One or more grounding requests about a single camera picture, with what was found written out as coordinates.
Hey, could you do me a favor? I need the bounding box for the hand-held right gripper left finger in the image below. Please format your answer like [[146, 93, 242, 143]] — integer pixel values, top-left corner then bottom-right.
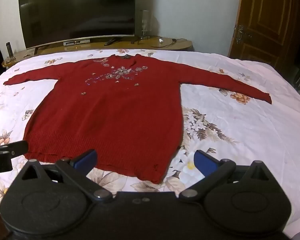
[[19, 149, 113, 204]]

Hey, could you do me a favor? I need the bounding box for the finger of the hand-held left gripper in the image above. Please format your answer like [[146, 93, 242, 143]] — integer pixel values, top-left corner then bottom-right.
[[0, 141, 29, 158]]

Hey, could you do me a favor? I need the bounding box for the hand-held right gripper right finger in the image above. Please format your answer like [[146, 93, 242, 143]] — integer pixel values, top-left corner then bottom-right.
[[179, 150, 278, 203]]

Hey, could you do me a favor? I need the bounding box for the red knit sweater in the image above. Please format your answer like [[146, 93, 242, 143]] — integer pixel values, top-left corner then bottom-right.
[[3, 54, 272, 184]]

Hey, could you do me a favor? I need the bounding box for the floral white bed sheet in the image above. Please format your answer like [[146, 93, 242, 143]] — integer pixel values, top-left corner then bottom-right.
[[0, 48, 300, 238]]

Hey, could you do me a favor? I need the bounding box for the silver set-top box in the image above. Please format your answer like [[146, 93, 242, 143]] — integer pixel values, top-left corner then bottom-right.
[[63, 39, 91, 46]]

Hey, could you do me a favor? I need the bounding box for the wooden television console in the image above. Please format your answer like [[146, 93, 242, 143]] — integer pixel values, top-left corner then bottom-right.
[[1, 37, 193, 69]]

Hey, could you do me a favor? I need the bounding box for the black curved television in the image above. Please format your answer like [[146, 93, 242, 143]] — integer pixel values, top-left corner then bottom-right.
[[17, 0, 140, 55]]

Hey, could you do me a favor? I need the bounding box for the brown wooden cabinet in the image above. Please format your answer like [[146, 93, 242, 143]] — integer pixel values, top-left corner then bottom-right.
[[227, 0, 300, 73]]

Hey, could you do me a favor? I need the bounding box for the black cable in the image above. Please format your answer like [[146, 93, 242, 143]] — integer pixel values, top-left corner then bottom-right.
[[150, 38, 188, 48]]

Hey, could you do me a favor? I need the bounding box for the metal door handle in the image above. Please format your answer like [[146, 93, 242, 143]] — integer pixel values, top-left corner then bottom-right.
[[235, 25, 252, 44]]

